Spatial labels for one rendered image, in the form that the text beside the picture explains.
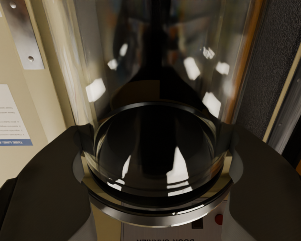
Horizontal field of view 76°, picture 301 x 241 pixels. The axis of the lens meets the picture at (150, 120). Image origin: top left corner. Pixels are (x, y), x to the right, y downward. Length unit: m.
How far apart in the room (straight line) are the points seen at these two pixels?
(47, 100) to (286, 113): 0.29
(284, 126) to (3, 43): 0.76
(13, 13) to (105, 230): 0.27
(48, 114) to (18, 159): 0.80
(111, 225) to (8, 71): 0.64
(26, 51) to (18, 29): 0.02
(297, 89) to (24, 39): 0.30
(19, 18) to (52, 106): 0.09
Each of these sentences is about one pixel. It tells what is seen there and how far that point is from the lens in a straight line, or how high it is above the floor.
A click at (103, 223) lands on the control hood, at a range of 0.31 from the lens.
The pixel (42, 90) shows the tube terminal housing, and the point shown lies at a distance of 0.25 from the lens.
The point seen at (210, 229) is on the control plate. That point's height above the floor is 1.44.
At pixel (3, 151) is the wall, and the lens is 1.06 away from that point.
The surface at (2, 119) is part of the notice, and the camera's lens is 0.94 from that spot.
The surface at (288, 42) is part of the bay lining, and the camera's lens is 0.26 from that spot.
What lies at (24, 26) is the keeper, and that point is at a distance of 0.24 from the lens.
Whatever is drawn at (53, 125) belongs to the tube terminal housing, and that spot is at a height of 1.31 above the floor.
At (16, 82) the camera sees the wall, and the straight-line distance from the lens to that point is 0.82.
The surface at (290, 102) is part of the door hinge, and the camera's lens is 0.28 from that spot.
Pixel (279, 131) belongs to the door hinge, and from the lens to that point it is 0.30.
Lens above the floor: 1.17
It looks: 33 degrees up
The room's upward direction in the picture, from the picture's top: 180 degrees clockwise
